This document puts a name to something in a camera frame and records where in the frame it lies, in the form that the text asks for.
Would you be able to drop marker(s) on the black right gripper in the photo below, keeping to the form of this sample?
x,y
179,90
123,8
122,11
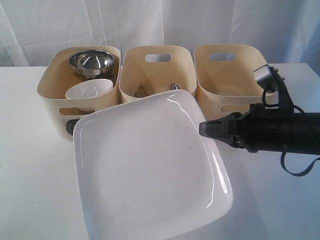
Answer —
x,y
259,129

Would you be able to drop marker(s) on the stainless steel spoon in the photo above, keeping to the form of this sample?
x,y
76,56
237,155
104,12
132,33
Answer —
x,y
174,86

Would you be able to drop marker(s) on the white square plate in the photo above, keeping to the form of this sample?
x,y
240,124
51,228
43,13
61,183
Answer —
x,y
144,172

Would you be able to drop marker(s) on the white plastic bowl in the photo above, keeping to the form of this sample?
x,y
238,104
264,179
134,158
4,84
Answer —
x,y
90,89

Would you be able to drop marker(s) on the stainless steel bowl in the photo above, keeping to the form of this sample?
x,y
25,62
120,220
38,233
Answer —
x,y
91,63

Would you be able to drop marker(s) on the small stainless steel fork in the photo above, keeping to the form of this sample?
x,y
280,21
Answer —
x,y
138,95

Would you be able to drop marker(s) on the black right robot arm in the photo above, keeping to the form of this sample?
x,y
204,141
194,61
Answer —
x,y
306,132

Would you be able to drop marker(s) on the cream bin with square mark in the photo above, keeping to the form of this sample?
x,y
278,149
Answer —
x,y
225,78

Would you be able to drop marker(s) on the cream bin with triangle mark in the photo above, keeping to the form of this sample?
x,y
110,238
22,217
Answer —
x,y
157,67

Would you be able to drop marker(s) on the white backdrop curtain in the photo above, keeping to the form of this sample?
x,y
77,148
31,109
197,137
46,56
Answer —
x,y
284,31

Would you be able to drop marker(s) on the cream bin with circle mark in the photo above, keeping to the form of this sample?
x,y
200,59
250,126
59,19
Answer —
x,y
59,77

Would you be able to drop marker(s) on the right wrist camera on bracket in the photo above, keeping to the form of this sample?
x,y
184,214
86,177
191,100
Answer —
x,y
268,78

